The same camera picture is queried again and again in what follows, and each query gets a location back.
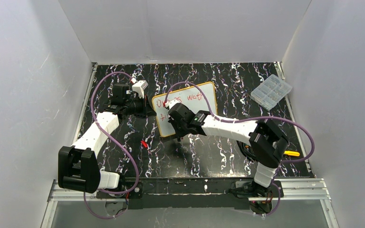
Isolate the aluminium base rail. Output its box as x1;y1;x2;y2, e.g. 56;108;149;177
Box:
40;178;339;228

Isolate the yellow cable connector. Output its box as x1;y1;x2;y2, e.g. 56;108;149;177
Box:
284;151;300;157

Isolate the coiled black cable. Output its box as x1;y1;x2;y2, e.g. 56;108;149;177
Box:
236;140;263;163

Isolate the yellow framed whiteboard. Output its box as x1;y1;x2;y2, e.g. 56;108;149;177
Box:
152;82;217;137

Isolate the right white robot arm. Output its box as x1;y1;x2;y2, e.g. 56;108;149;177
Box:
166;102;289;188

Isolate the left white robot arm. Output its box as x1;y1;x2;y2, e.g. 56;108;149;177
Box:
58;80;156;193

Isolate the red marker cap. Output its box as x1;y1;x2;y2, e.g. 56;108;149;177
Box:
141;140;148;149

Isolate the clear plastic compartment box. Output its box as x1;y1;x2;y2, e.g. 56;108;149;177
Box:
250;75;293;111

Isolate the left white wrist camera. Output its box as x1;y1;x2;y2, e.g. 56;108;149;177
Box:
131;77;148;99

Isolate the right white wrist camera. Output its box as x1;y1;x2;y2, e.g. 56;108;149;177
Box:
164;100;181;110

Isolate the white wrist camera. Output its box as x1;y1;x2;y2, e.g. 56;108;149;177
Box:
131;77;148;99
164;100;181;110

